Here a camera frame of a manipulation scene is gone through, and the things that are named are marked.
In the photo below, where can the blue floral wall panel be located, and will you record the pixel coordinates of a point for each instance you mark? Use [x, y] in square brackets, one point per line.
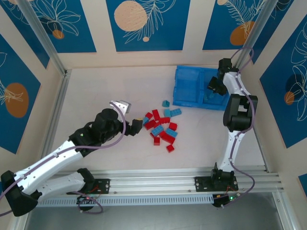
[303, 182]
[223, 24]
[283, 24]
[72, 28]
[28, 40]
[14, 95]
[283, 95]

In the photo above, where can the aluminium side rail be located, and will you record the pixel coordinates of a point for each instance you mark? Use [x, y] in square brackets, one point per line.
[260, 148]
[57, 112]

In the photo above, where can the long red lego brick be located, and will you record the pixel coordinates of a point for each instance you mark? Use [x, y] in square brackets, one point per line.
[169, 139]

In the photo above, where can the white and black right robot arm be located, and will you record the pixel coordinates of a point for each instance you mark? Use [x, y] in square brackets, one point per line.
[236, 112]

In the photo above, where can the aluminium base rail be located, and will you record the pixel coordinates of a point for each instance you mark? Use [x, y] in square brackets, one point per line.
[156, 179]

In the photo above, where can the blue two-compartment plastic bin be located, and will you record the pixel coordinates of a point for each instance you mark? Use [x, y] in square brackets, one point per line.
[187, 79]

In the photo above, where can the blue panel with beige circle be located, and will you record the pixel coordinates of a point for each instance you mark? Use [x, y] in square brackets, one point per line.
[148, 28]

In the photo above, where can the small blue lego brick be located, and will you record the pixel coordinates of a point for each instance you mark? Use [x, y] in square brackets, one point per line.
[165, 103]

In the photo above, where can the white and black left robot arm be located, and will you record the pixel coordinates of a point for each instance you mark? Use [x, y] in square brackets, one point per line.
[48, 163]

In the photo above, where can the aluminium frame post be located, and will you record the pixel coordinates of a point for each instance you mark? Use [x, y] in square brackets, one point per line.
[256, 31]
[40, 33]

